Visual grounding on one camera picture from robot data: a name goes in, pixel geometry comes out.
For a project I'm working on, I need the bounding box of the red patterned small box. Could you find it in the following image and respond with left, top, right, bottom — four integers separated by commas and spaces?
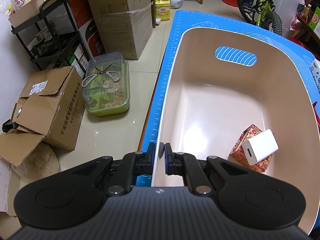
230, 124, 279, 173

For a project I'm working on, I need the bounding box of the white usb charger cube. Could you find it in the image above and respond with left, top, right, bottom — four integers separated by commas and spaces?
241, 129, 279, 165

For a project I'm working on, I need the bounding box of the beige plastic storage bin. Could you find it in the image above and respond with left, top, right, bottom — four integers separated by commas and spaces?
157, 27, 319, 233

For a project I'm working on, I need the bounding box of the open cardboard box on floor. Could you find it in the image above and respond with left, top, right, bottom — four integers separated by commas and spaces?
1, 66, 85, 166

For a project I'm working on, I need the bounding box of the green hamster cage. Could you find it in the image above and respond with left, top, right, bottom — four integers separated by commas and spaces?
81, 52, 130, 116

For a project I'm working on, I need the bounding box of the tissue pack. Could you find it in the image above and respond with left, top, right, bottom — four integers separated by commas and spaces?
309, 59, 320, 91

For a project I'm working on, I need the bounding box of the black metal shelf cart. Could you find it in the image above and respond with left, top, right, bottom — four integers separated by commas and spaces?
11, 0, 89, 70

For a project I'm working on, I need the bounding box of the large stacked cardboard box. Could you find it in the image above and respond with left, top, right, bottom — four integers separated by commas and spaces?
88, 0, 152, 60

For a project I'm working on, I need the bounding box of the blue silicone mat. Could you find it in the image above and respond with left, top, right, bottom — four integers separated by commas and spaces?
135, 10, 320, 187

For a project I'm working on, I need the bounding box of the green kids bicycle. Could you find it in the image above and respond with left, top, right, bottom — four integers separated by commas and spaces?
236, 0, 283, 36

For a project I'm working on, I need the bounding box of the yellow detergent jug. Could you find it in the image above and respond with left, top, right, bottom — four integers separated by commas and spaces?
155, 0, 170, 21

